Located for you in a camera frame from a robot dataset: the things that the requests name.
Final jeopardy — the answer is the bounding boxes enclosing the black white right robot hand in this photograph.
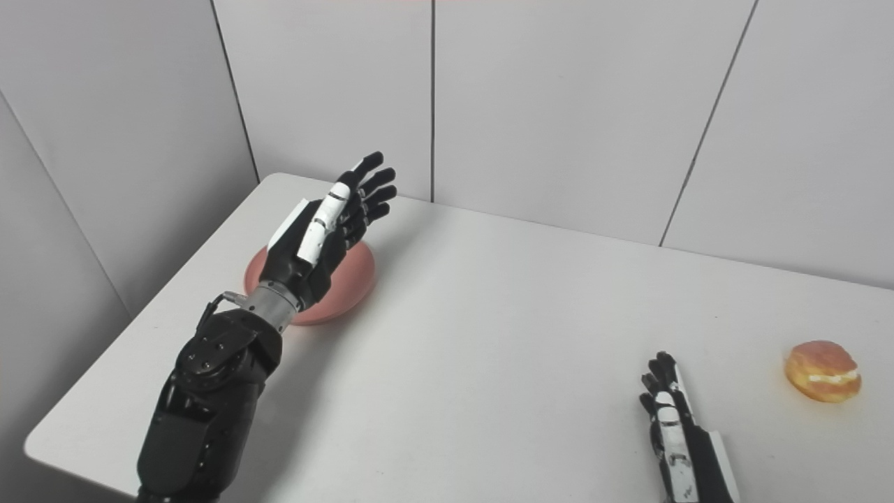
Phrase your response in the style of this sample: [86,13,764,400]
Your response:
[639,351,741,503]

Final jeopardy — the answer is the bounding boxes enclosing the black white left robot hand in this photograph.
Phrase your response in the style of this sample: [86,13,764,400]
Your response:
[258,151,398,309]

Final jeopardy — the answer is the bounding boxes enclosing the pink round plate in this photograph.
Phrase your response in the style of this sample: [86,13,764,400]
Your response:
[244,241,376,326]

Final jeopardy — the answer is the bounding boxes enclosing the cream puff pastry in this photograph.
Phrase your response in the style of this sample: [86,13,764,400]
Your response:
[784,340,862,403]

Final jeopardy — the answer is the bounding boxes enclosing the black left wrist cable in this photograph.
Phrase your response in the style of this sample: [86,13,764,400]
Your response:
[197,291,249,333]

